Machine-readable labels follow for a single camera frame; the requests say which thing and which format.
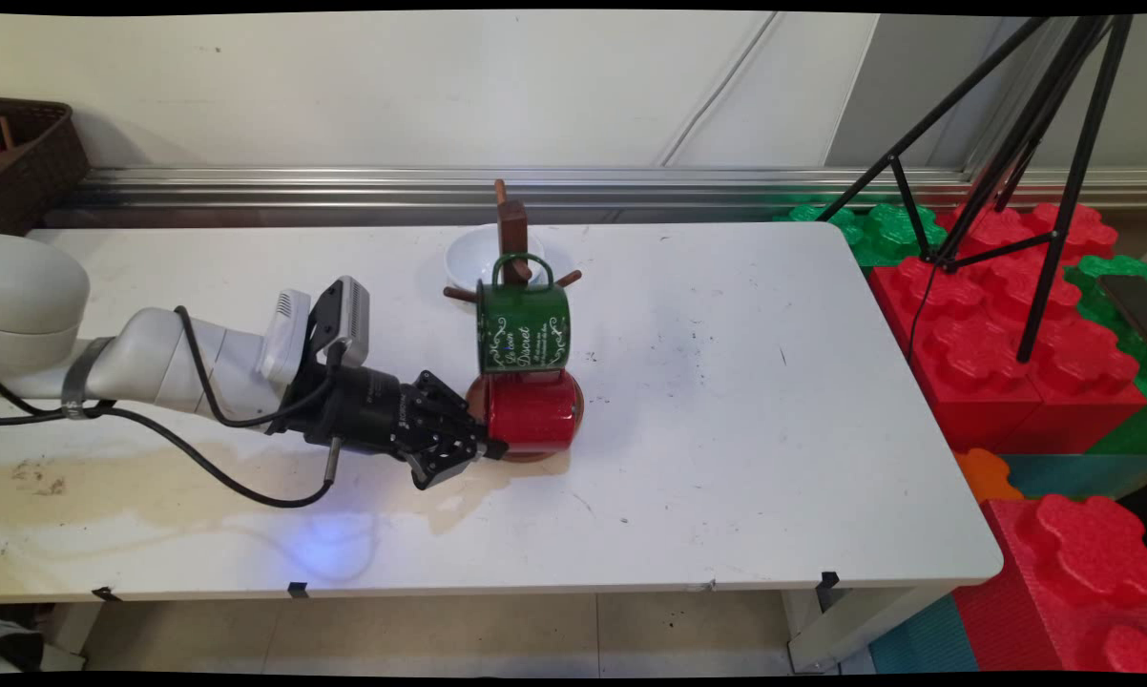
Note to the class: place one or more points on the white bowl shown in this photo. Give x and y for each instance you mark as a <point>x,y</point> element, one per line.
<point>469,258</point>

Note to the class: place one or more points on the large red foam block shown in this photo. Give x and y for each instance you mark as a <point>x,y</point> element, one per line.
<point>974,353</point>

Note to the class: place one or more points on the green enamel mug white lettering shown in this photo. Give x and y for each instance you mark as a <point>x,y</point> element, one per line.
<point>526,329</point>

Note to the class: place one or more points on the black tripod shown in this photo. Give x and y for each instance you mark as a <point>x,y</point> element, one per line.
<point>1073,191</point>

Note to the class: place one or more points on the aluminium wall rail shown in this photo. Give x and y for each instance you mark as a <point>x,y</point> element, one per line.
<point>631,186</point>

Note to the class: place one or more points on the orange foam block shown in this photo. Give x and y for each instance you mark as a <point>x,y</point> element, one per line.
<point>986,475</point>

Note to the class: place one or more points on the black table edge clip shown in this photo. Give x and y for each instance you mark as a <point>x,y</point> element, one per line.
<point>298,590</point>
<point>106,593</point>
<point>827,584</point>

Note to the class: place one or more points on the white table leg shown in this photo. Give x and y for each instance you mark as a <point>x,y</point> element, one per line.
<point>72,625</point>
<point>850,630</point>

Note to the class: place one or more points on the small green foam block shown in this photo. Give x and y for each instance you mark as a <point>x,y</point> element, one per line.
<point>879,234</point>

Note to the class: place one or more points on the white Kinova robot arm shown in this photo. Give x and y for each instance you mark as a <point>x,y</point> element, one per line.
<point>154,367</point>

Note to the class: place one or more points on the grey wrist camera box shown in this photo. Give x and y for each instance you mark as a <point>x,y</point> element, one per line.
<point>352,320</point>

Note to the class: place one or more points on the red enamel mug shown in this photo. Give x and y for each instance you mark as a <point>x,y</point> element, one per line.
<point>535,415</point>

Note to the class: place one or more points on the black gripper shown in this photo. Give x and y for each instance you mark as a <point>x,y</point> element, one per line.
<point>373,415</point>

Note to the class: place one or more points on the wooden stick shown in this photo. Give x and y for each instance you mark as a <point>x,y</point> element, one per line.
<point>6,134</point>

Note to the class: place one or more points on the brown wooden mug tree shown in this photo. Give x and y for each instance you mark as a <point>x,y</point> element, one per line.
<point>511,229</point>

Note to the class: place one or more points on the dark brown wicker basket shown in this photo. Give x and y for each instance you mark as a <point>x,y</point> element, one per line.
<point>44,162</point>

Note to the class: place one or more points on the teal foam block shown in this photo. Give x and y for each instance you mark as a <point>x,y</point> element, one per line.
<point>1079,472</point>
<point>922,639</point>

